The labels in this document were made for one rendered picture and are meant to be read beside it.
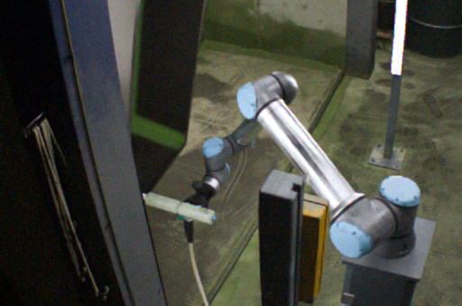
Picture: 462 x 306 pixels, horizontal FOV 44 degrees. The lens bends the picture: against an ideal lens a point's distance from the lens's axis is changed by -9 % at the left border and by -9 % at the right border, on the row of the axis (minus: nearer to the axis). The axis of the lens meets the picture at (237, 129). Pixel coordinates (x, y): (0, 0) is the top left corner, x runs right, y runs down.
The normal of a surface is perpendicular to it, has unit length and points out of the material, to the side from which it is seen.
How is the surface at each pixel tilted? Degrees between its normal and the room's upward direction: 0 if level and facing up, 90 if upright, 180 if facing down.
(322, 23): 90
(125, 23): 90
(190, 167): 0
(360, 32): 90
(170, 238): 0
